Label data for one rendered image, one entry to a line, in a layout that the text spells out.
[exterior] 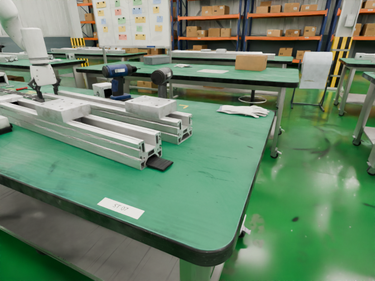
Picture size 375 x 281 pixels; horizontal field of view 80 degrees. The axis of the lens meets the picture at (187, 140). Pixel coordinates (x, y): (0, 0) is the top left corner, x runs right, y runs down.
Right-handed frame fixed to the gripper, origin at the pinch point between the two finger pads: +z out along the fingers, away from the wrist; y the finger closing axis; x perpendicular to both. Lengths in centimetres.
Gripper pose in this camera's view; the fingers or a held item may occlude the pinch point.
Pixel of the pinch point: (48, 94)
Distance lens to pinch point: 141.5
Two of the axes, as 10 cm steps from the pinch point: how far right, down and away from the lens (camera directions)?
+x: 8.6, 2.1, -4.7
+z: 0.1, 9.1, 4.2
